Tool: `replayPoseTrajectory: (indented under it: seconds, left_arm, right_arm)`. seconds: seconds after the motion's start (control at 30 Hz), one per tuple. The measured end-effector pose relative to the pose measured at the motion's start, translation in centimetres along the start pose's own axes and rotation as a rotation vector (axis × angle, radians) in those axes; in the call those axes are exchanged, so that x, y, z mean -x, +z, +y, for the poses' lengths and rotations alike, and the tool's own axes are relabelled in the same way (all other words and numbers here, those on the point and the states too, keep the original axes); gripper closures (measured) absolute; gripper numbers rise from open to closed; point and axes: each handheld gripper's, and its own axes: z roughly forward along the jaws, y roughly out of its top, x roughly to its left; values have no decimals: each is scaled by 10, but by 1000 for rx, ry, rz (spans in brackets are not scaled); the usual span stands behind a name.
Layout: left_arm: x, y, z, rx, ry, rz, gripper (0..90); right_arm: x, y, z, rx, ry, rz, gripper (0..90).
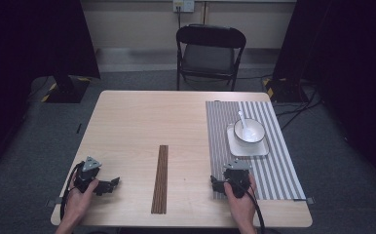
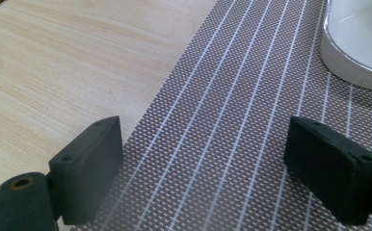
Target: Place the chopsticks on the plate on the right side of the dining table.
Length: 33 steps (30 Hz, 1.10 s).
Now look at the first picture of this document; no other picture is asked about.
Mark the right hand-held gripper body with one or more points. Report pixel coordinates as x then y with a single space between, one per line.
239 180

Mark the black folding chair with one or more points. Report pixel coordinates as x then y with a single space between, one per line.
208 58

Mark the row of brown wooden chopsticks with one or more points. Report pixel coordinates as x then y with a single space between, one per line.
160 182

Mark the white ceramic spoon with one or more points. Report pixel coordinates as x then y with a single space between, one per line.
246 128

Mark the person's left hand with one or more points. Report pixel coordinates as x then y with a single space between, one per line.
79 201

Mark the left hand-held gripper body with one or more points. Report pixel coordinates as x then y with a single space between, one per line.
86 177

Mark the white wall outlet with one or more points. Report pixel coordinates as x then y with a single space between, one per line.
183 5

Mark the grey striped placemat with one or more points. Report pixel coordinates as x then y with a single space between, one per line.
273 175

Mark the white square plate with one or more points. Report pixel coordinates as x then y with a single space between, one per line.
241 150

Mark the black stand base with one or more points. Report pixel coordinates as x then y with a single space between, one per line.
282 91
66 91

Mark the dark curtain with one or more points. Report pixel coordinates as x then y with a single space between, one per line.
23 65
348 65

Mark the white bowl with dark rim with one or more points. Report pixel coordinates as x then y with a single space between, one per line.
255 128

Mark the person's right hand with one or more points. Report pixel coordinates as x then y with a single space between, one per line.
241 208

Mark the grey table edge clip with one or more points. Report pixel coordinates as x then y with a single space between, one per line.
53 202

